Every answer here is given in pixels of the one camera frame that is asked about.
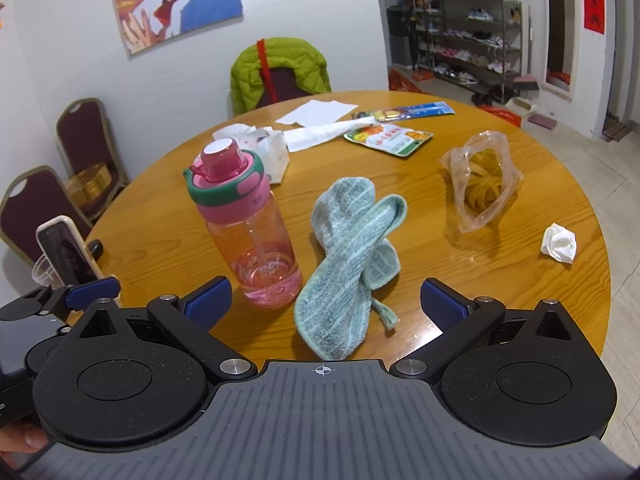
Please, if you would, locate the white dustpan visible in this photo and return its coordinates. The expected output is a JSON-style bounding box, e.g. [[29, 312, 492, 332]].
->
[[504, 95, 539, 114]]

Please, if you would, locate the teal striped cloth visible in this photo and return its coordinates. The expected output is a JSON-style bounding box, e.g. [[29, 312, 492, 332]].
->
[[294, 176, 409, 361]]

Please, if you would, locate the pink water bottle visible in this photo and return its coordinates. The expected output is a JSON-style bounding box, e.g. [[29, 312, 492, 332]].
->
[[182, 137, 304, 310]]

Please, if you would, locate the gold round tin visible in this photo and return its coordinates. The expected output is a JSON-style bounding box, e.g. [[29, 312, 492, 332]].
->
[[64, 161, 114, 209]]

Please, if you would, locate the clear plastic bag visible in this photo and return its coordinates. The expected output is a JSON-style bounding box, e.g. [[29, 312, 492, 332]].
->
[[439, 130, 525, 235]]

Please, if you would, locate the bundle of yellow rubber bands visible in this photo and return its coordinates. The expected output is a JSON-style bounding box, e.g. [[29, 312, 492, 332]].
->
[[462, 152, 507, 212]]

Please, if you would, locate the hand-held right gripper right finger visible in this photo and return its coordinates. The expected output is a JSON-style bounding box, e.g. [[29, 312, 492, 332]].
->
[[389, 277, 574, 382]]

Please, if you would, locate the green orange snack packet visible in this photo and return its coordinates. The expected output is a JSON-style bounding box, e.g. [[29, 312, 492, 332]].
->
[[343, 122, 434, 159]]

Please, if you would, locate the phone in white case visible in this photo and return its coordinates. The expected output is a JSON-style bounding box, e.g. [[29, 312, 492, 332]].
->
[[35, 215, 109, 289]]

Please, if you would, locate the crumpled white tissue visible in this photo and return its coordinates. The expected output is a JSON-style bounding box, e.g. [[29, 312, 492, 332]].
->
[[540, 222, 578, 264]]

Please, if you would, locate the maroon chair with jacket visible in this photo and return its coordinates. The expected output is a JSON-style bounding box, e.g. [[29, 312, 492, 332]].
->
[[268, 66, 315, 104]]

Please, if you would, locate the metal shoe rack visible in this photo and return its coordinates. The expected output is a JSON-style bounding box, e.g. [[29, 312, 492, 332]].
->
[[414, 0, 524, 97]]

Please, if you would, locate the red strap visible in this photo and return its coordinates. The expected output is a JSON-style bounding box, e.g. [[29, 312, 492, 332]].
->
[[255, 38, 279, 106]]

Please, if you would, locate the wall poster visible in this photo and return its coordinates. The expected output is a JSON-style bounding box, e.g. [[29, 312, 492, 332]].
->
[[104, 0, 245, 57]]

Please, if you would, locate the clear plastic cup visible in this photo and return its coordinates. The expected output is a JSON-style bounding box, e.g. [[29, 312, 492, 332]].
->
[[31, 254, 59, 289]]

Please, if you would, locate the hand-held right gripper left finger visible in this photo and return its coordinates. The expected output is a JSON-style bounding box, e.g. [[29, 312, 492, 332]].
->
[[75, 276, 259, 382]]

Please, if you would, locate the dark floor mat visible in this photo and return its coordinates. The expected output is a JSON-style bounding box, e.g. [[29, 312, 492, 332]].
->
[[601, 117, 634, 143]]

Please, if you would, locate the blue long packet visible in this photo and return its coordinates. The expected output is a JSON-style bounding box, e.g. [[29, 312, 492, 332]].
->
[[352, 101, 456, 124]]

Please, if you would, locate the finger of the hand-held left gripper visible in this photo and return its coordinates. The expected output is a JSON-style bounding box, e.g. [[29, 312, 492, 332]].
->
[[49, 276, 122, 324]]

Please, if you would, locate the white tissue pack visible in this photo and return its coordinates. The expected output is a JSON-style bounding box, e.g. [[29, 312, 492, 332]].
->
[[212, 122, 291, 185]]

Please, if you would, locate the person's left hand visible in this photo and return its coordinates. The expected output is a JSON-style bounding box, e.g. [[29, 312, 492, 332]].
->
[[0, 422, 50, 469]]

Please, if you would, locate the red plastic bag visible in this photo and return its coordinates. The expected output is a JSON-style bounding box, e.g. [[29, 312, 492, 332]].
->
[[388, 68, 424, 94]]

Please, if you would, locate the folded white paper towel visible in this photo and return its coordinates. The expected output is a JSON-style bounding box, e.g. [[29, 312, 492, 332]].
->
[[283, 115, 376, 154]]

